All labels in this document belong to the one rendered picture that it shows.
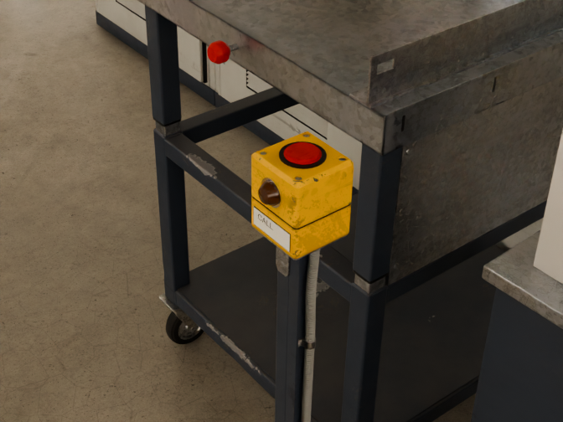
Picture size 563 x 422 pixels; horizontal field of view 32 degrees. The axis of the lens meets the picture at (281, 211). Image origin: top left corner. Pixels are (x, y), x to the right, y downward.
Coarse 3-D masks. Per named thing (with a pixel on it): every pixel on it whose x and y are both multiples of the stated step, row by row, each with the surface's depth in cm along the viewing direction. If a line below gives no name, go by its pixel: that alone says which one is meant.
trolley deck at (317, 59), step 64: (192, 0) 147; (256, 0) 148; (320, 0) 148; (384, 0) 148; (448, 0) 149; (512, 0) 149; (256, 64) 139; (320, 64) 131; (384, 64) 131; (512, 64) 132; (384, 128) 121
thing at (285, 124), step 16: (224, 64) 274; (224, 80) 277; (240, 80) 270; (256, 80) 264; (224, 96) 280; (240, 96) 273; (288, 112) 257; (304, 112) 252; (256, 128) 275; (272, 128) 266; (288, 128) 259; (304, 128) 254; (320, 128) 248; (336, 128) 242; (272, 144) 272; (336, 144) 245; (352, 144) 240; (352, 160) 242; (352, 192) 250
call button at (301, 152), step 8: (296, 144) 104; (304, 144) 104; (288, 152) 102; (296, 152) 102; (304, 152) 102; (312, 152) 102; (320, 152) 103; (288, 160) 102; (296, 160) 101; (304, 160) 101; (312, 160) 102
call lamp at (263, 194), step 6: (264, 180) 103; (270, 180) 102; (264, 186) 102; (270, 186) 101; (276, 186) 101; (258, 192) 102; (264, 192) 101; (270, 192) 101; (276, 192) 101; (264, 198) 102; (270, 198) 101; (276, 198) 101; (270, 204) 102; (276, 204) 102
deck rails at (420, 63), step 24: (528, 0) 133; (552, 0) 136; (480, 24) 129; (504, 24) 132; (528, 24) 135; (552, 24) 139; (408, 48) 122; (432, 48) 125; (456, 48) 128; (480, 48) 131; (504, 48) 135; (384, 72) 121; (408, 72) 124; (432, 72) 127; (456, 72) 129; (360, 96) 123; (384, 96) 123
